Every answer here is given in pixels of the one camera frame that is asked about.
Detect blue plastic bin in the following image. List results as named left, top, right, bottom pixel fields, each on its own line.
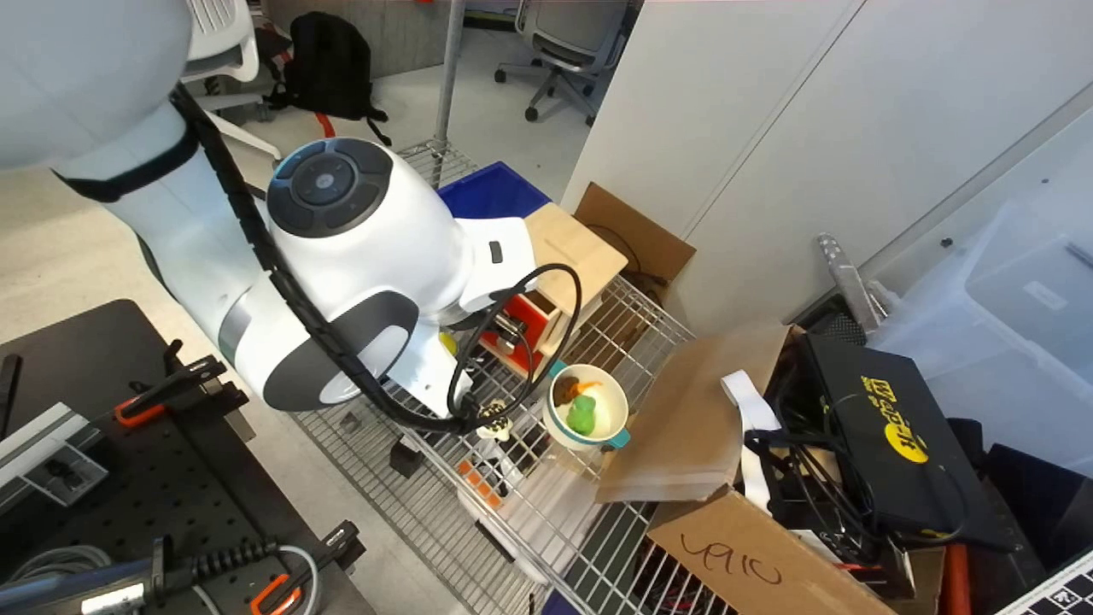
left=433, top=156, right=554, bottom=221

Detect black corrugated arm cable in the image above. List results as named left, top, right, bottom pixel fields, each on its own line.
left=167, top=81, right=587, bottom=438

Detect silver wire shelf rack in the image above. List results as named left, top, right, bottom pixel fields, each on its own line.
left=286, top=269, right=799, bottom=615

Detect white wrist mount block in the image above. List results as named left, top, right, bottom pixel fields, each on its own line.
left=453, top=216, right=538, bottom=309

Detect black white spotted toy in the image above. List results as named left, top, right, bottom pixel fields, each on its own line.
left=473, top=414, right=519, bottom=449

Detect clear plastic storage bin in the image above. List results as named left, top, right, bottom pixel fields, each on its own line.
left=866, top=146, right=1093, bottom=482

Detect red tube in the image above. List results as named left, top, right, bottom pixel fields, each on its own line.
left=936, top=539, right=981, bottom=615

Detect wooden two-drawer cabinet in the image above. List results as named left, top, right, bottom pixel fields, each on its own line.
left=481, top=202, right=631, bottom=388

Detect silver metal rail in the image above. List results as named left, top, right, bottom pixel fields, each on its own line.
left=808, top=234, right=897, bottom=334

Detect black clamp orange handle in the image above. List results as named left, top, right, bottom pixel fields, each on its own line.
left=110, top=339, right=254, bottom=433
left=148, top=519, right=368, bottom=615

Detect black wire stand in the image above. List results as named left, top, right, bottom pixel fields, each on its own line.
left=741, top=425, right=916, bottom=599

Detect black tool case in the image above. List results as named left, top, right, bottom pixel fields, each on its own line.
left=0, top=297, right=378, bottom=615

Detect white cable loop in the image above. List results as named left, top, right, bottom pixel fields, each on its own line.
left=278, top=539, right=328, bottom=615

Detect silver aluminium profile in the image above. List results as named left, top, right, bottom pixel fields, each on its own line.
left=0, top=400, right=111, bottom=506

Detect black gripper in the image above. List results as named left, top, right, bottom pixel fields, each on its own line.
left=473, top=303, right=528, bottom=360

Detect black backpack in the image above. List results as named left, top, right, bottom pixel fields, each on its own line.
left=278, top=10, right=394, bottom=123

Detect black case yellow logo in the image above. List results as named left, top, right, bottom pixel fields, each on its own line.
left=797, top=311, right=1025, bottom=557

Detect grey office chair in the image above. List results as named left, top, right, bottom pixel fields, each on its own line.
left=492, top=0, right=641, bottom=126

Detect red drawer with wooden knob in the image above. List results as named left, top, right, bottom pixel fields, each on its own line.
left=481, top=284, right=571, bottom=384

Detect green toy vegetable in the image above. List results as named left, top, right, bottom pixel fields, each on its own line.
left=565, top=390, right=601, bottom=440

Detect black rectangular device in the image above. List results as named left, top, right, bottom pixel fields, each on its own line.
left=387, top=438, right=431, bottom=482

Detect brown cardboard box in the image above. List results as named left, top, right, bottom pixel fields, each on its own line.
left=593, top=320, right=905, bottom=615

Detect white plastic handle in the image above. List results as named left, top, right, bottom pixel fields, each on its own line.
left=716, top=368, right=787, bottom=438

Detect white keyboard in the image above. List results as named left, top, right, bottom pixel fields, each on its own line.
left=996, top=546, right=1093, bottom=615

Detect white bowl teal handles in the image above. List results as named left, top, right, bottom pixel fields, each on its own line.
left=538, top=360, right=634, bottom=459

